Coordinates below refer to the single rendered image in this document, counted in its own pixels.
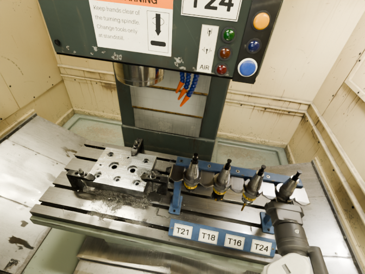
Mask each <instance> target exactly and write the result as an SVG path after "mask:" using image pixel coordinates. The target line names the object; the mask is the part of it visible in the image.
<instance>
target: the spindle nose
mask: <svg viewBox="0 0 365 274"><path fill-rule="evenodd" d="M114 69H115V74H116V78H117V79H118V80H119V81H120V82H121V83H123V84H125V85H129V86H135V87H145V86H152V85H155V84H157V83H159V82H161V81H162V80H163V79H164V74H165V70H162V69H158V68H150V67H143V66H135V65H128V64H121V63H114Z"/></svg>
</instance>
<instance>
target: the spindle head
mask: <svg viewBox="0 0 365 274"><path fill-rule="evenodd" d="M38 1H39V5H40V8H41V11H42V14H43V17H44V19H45V23H46V26H47V29H48V32H49V35H50V37H51V41H52V44H53V47H54V50H55V51H56V53H57V54H59V55H67V56H72V57H79V58H86V59H94V60H101V61H109V62H113V63H121V64H128V65H135V66H143V67H150V68H155V69H162V70H170V71H177V72H185V73H192V74H199V75H204V76H212V77H219V78H226V79H232V78H233V75H234V71H235V67H236V63H237V59H238V55H239V52H240V48H241V43H242V39H243V35H244V31H245V28H246V24H247V20H248V16H249V12H250V7H251V3H252V0H242V2H241V7H240V12H239V15H238V19H237V22H236V21H227V20H219V19H214V18H204V17H195V16H187V15H182V14H181V6H182V0H173V19H172V49H171V57H169V56H164V55H157V54H149V53H141V52H133V51H126V50H121V49H113V48H105V47H98V45H97V39H96V33H95V28H94V25H93V19H92V14H91V8H90V3H89V0H38ZM283 3H284V0H282V2H281V5H280V8H279V11H278V14H277V17H276V20H275V23H274V26H273V29H272V32H271V35H270V38H269V41H268V44H267V47H266V50H265V53H264V56H263V59H262V62H261V65H260V68H259V71H258V73H257V76H258V75H259V73H260V70H261V67H262V64H263V61H264V59H265V56H266V53H267V49H268V46H269V44H270V41H271V38H272V35H273V32H274V29H275V26H276V23H277V21H278V18H279V15H280V11H281V8H282V5H283ZM202 24H204V25H210V26H218V27H219V29H218V35H217V41H216V48H215V53H214V58H213V63H212V70H211V73H205V72H198V71H197V63H198V54H199V46H200V37H201V32H202ZM229 26H230V27H234V28H235V29H236V32H237V36H236V39H235V40H234V41H233V42H231V43H226V42H224V41H223V40H222V37H221V34H222V31H223V29H224V28H226V27H229ZM222 46H229V47H230V48H231V49H232V56H231V58H230V59H229V60H225V61H224V60H221V59H220V58H219V57H218V51H219V49H220V48H221V47H222ZM219 63H225V64H227V66H228V68H229V70H228V73H227V74H226V75H224V76H218V75H216V73H215V67H216V65H217V64H219ZM257 76H256V77H257Z"/></svg>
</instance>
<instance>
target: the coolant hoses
mask: <svg viewBox="0 0 365 274"><path fill-rule="evenodd" d="M198 78H199V74H194V78H193V81H192V84H191V87H190V89H189V85H190V82H191V73H186V79H185V73H184V72H180V82H179V84H178V87H177V89H176V92H175V93H178V91H179V90H180V89H181V87H182V86H183V85H184V84H185V85H184V88H183V89H182V91H181V93H180V95H179V97H178V100H180V99H181V98H182V96H183V95H184V94H185V93H186V92H187V89H189V91H188V93H187V94H186V95H185V97H184V99H183V101H182V102H181V104H180V107H182V106H183V105H184V104H185V103H186V102H187V101H188V100H189V99H190V97H191V96H192V94H193V92H194V90H195V88H196V85H197V81H198Z"/></svg>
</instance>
